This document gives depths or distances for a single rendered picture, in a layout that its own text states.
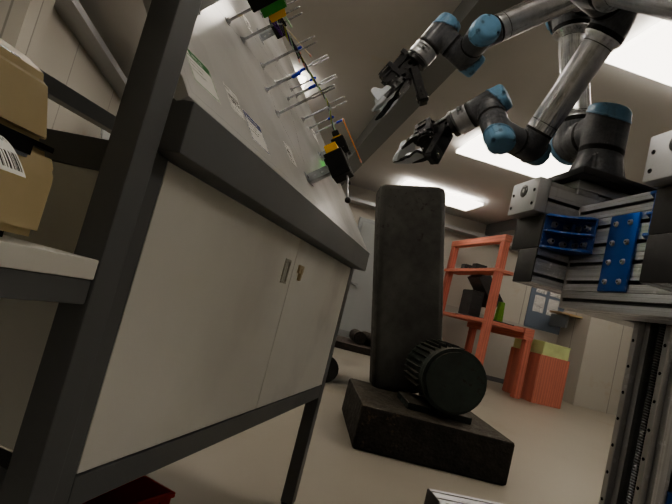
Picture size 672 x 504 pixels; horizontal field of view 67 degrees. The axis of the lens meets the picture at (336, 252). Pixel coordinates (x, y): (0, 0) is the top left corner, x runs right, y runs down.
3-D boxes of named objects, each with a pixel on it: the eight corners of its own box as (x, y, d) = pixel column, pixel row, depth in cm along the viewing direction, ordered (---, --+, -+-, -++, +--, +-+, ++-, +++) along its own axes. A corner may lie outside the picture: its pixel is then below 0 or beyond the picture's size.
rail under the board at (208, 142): (365, 271, 172) (370, 253, 173) (179, 153, 59) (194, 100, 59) (350, 268, 173) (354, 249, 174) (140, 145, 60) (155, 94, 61)
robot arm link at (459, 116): (477, 132, 140) (463, 111, 136) (462, 140, 143) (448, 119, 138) (475, 118, 146) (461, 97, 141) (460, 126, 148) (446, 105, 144)
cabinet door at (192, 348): (256, 409, 113) (301, 239, 116) (77, 475, 60) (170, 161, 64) (248, 406, 113) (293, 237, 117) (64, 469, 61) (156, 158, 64)
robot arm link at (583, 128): (594, 139, 134) (605, 91, 135) (566, 152, 147) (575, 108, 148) (636, 151, 135) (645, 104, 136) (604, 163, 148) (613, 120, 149)
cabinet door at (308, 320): (323, 385, 165) (353, 268, 169) (259, 409, 113) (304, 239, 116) (316, 383, 166) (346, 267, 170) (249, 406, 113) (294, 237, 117)
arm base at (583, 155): (599, 197, 148) (606, 165, 149) (638, 188, 133) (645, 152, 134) (553, 182, 145) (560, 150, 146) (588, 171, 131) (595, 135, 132)
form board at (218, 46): (175, 102, 60) (188, 95, 60) (6, -414, 84) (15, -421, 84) (362, 253, 173) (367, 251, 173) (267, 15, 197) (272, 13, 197)
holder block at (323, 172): (319, 212, 113) (359, 194, 111) (301, 164, 116) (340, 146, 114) (324, 216, 117) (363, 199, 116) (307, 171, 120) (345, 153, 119)
